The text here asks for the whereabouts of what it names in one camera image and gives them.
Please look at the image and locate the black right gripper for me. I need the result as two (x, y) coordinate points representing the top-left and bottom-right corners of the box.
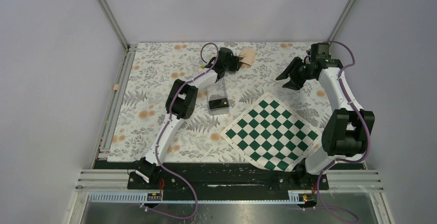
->
(276, 56), (315, 91)

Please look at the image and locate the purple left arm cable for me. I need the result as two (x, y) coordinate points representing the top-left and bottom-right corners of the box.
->
(140, 42), (221, 221)

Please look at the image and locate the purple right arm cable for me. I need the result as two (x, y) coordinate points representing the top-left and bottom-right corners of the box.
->
(300, 40), (372, 223)

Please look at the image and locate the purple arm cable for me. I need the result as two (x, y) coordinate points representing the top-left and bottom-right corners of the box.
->
(300, 40), (372, 223)
(140, 42), (221, 221)

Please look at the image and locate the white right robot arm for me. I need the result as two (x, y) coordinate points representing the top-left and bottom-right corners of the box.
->
(276, 41), (375, 189)

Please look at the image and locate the aluminium frame rail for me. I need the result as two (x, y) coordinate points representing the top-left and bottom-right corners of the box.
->
(90, 44), (138, 169)

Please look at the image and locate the green white chessboard mat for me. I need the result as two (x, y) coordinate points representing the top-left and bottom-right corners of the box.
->
(221, 92), (322, 172)

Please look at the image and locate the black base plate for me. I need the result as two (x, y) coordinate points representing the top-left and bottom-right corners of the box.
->
(94, 160), (365, 203)

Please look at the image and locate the clear plastic card box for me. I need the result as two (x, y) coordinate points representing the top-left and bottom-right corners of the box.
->
(206, 78), (230, 116)

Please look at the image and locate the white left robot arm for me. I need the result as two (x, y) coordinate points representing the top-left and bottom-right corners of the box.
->
(135, 47), (241, 188)

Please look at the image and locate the floral table mat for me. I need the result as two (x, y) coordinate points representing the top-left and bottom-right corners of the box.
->
(107, 42), (332, 162)

